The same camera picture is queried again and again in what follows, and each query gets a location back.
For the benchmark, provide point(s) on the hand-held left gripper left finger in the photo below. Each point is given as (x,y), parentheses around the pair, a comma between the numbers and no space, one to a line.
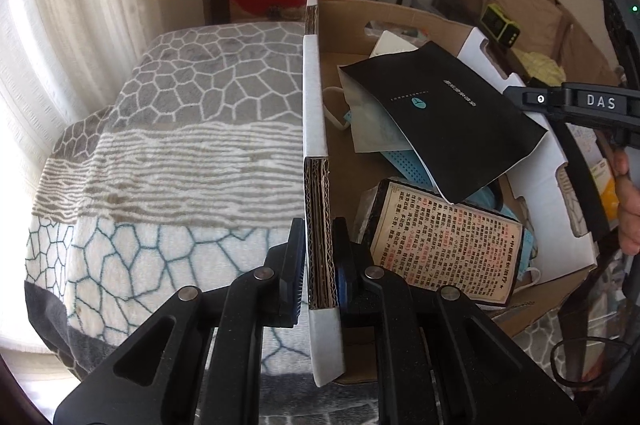
(298,265)

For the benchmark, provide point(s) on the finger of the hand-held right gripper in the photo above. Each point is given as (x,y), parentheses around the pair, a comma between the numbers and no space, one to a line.
(575,102)

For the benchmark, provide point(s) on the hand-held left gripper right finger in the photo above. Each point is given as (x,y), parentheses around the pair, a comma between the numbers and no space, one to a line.
(342,267)

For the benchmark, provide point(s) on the tan box with printed text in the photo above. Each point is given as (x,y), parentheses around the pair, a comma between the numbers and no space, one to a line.
(445,240)

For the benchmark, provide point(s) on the blue face mask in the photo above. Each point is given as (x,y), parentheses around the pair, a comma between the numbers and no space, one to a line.
(410,162)
(527,255)

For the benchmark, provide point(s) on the black paper bag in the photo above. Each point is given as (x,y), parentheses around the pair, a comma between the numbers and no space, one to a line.
(440,115)

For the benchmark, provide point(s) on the cardboard box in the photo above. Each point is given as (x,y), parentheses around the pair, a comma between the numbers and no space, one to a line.
(320,115)

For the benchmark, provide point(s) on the person's right hand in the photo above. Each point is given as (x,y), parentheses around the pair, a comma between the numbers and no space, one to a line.
(627,205)

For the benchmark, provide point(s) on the yellow checked cloth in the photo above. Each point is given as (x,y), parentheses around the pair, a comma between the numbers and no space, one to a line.
(540,65)

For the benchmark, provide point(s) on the green and black device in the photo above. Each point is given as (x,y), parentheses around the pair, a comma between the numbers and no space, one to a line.
(500,25)

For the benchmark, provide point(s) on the grey patterned blanket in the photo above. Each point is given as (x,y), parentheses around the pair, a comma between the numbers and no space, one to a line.
(175,145)

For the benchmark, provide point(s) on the white curtain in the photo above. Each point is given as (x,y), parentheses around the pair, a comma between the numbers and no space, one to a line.
(90,15)

